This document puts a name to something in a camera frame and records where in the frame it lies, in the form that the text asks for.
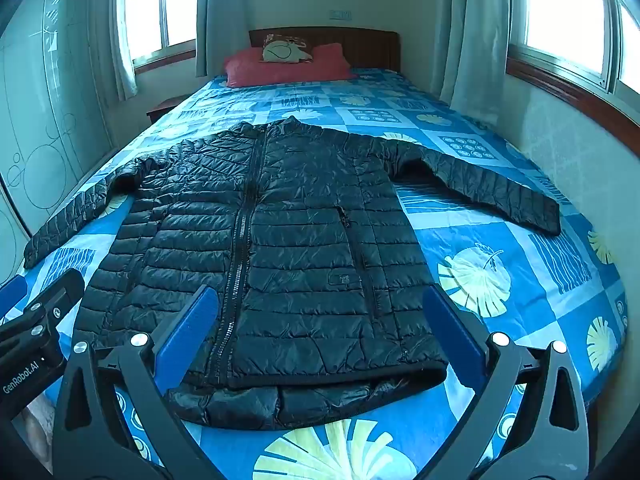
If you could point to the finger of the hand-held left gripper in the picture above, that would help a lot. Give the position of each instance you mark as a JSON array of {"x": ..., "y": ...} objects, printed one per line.
[
  {"x": 12, "y": 294},
  {"x": 62, "y": 290}
]

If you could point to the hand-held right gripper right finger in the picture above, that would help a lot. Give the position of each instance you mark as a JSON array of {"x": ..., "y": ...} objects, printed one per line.
[{"x": 455, "y": 332}]

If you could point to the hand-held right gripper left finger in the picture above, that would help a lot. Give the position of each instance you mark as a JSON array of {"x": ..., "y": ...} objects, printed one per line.
[{"x": 187, "y": 332}]

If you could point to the black puffer jacket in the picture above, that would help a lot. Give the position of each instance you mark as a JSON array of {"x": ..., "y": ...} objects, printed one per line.
[{"x": 300, "y": 260}]

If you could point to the bed with blue patterned sheet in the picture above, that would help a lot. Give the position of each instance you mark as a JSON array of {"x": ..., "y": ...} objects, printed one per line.
[{"x": 500, "y": 220}]

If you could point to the white wardrobe with circle pattern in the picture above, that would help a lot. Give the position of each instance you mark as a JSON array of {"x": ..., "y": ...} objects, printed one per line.
[{"x": 45, "y": 125}]

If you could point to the brown wooden nightstand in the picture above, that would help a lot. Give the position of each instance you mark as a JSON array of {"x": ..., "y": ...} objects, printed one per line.
[{"x": 162, "y": 108}]

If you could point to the narrow pale curtain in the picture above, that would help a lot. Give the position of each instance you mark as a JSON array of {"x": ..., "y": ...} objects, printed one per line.
[{"x": 120, "y": 35}]

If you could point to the red pillow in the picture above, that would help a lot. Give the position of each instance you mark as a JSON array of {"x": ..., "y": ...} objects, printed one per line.
[{"x": 247, "y": 71}]

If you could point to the cream printed cushion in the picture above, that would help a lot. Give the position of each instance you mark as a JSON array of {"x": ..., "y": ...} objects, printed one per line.
[{"x": 285, "y": 51}]

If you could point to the long pale curtain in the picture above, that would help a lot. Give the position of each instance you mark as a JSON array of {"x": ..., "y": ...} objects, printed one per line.
[{"x": 467, "y": 35}]

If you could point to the brown wooden headboard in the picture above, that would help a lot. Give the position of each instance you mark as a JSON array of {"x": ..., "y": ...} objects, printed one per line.
[{"x": 362, "y": 47}]

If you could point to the wide pale curtain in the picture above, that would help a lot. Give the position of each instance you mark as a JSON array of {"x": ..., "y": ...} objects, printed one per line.
[{"x": 225, "y": 15}]

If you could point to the large window with wooden sill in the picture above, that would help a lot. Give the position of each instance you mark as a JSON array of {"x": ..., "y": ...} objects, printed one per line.
[{"x": 565, "y": 15}]

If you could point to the wall socket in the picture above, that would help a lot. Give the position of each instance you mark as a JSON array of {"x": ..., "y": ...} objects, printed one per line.
[{"x": 340, "y": 13}]

